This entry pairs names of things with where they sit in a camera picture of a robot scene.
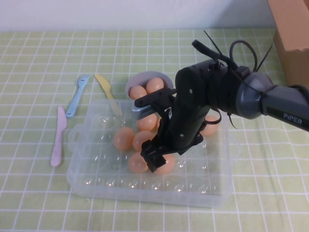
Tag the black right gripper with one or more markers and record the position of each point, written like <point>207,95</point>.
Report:
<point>188,108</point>

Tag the beige egg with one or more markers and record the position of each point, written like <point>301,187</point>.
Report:
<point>140,140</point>
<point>137,93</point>
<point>123,139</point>
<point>135,164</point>
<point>154,85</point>
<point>144,124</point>
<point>211,129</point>
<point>169,164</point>

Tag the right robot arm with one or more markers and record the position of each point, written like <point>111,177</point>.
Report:
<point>251,96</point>

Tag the clear plastic egg box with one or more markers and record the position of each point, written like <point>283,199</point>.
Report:
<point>101,174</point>

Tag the brown cardboard box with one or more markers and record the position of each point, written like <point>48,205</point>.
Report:
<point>292,29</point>

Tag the grey round bowl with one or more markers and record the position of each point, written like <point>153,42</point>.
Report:
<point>138,78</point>

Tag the yellow plastic knife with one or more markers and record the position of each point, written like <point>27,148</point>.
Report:
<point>103,85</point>

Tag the black zip tie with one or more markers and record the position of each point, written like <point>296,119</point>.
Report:
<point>265,56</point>
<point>213,46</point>
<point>232,120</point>

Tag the blue plastic fork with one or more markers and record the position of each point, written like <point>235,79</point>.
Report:
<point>74,101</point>

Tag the pink plastic knife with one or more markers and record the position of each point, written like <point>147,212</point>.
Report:
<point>59,135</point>

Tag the green checked tablecloth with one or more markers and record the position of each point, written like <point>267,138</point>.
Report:
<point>72,48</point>

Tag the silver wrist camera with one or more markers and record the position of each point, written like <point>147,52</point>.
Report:
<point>142,112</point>

